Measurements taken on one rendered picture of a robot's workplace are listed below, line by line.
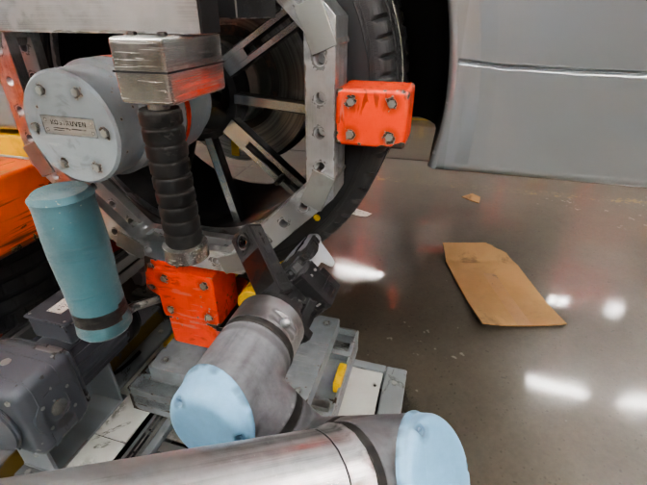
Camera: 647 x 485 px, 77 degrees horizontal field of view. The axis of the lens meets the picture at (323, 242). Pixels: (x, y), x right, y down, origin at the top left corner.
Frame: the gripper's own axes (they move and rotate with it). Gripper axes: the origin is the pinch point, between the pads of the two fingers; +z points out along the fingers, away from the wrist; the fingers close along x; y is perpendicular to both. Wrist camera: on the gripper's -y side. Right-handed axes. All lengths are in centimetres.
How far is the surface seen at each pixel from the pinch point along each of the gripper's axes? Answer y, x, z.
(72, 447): 1, -76, -17
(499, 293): 79, -10, 86
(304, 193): -6.4, 8.5, -6.5
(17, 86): -48, -16, -6
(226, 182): -16.4, -7.6, 4.3
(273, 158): -13.5, 2.8, 4.3
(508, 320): 80, -8, 69
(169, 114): -20.0, 16.1, -27.5
